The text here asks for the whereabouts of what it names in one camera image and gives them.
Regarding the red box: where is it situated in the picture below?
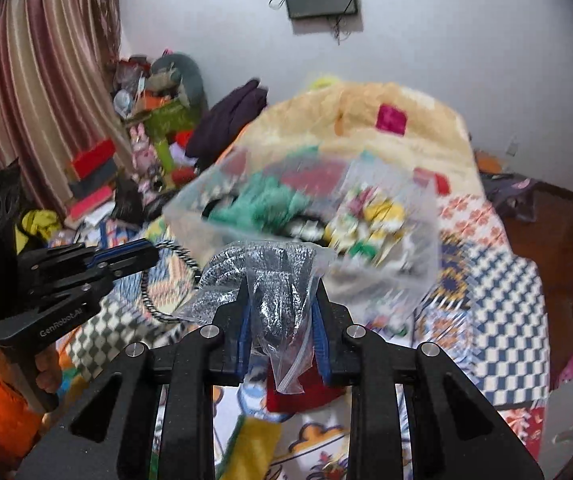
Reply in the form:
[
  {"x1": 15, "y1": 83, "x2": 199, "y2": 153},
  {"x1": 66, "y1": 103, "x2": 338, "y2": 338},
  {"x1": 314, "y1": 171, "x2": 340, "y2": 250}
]
[{"x1": 70, "y1": 139, "x2": 115, "y2": 180}]

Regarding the person's left hand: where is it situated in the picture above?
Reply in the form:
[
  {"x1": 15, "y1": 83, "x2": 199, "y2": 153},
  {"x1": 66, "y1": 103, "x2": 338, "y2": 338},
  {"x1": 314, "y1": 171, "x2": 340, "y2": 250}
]
[{"x1": 35, "y1": 346, "x2": 62, "y2": 393}]

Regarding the dark purple garment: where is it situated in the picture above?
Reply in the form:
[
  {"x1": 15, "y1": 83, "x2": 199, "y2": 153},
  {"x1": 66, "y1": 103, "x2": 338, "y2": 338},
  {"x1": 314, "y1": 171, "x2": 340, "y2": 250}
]
[{"x1": 184, "y1": 79, "x2": 268, "y2": 171}]

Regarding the green cardboard box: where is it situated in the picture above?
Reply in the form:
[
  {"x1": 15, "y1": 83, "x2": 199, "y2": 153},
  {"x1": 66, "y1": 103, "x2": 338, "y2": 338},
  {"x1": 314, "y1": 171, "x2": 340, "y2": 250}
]
[{"x1": 144, "y1": 99, "x2": 202, "y2": 142}]

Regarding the grey plush toy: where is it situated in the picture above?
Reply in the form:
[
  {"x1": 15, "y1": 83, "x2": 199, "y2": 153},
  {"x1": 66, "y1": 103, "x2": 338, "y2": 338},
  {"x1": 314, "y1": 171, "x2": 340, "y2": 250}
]
[{"x1": 145, "y1": 52, "x2": 206, "y2": 110}]

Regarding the green knitted glove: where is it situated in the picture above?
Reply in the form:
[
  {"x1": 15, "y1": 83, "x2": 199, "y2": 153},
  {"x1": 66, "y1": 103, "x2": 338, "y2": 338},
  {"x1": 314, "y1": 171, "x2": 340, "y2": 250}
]
[{"x1": 207, "y1": 174, "x2": 312, "y2": 234}]

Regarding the patchwork patterned bedspread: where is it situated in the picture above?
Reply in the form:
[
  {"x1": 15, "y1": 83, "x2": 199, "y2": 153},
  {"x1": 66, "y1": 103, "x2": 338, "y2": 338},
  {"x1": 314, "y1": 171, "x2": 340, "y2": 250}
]
[{"x1": 60, "y1": 194, "x2": 550, "y2": 479}]

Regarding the white wall socket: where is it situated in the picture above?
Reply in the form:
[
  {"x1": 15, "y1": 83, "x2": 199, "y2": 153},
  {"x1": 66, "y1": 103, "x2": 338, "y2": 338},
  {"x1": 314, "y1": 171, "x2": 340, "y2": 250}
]
[{"x1": 507, "y1": 139, "x2": 519, "y2": 156}]

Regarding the red velvet gold pouch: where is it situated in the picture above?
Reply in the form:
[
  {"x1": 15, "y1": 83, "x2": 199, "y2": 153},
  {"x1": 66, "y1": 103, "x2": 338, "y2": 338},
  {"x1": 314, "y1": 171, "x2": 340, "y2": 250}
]
[{"x1": 266, "y1": 364, "x2": 346, "y2": 414}]

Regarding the pink bunny toy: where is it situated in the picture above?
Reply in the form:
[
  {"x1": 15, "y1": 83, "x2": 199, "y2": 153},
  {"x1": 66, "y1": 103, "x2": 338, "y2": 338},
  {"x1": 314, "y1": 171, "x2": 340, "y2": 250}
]
[{"x1": 129, "y1": 124, "x2": 158, "y2": 176}]

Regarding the black white braided cord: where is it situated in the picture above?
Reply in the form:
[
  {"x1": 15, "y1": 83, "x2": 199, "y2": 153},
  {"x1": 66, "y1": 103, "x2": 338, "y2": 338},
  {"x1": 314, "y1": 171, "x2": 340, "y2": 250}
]
[{"x1": 140, "y1": 238, "x2": 204, "y2": 323}]

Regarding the clear plastic storage box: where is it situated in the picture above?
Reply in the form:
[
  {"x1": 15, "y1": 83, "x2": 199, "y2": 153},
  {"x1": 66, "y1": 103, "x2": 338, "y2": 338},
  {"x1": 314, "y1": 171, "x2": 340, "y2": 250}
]
[{"x1": 163, "y1": 148, "x2": 441, "y2": 325}]

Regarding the floral fabric scrunchie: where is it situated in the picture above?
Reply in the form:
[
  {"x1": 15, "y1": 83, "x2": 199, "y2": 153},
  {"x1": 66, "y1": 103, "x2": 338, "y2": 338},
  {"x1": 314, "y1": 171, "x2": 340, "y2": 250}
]
[{"x1": 323, "y1": 184, "x2": 414, "y2": 271}]

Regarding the grey backpack on floor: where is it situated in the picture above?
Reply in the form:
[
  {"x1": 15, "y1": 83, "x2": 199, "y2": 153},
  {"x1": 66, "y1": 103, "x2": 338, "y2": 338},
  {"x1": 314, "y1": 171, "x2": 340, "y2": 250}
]
[{"x1": 480, "y1": 172, "x2": 540, "y2": 223}]

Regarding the striped red beige curtain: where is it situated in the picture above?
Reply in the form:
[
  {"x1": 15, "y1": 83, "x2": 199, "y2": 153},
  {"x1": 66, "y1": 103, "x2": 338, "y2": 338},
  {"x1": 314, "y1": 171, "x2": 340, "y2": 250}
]
[{"x1": 0, "y1": 0, "x2": 131, "y2": 212}]

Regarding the beige fleece blanket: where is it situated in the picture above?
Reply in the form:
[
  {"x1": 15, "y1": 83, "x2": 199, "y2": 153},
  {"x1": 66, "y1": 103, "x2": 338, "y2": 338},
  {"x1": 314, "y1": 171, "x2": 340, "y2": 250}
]
[{"x1": 224, "y1": 81, "x2": 484, "y2": 196}]

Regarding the pink slipper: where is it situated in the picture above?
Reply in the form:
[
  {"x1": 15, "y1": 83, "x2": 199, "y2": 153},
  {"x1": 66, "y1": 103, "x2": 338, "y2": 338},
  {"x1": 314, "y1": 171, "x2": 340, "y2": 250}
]
[{"x1": 555, "y1": 355, "x2": 573, "y2": 388}]

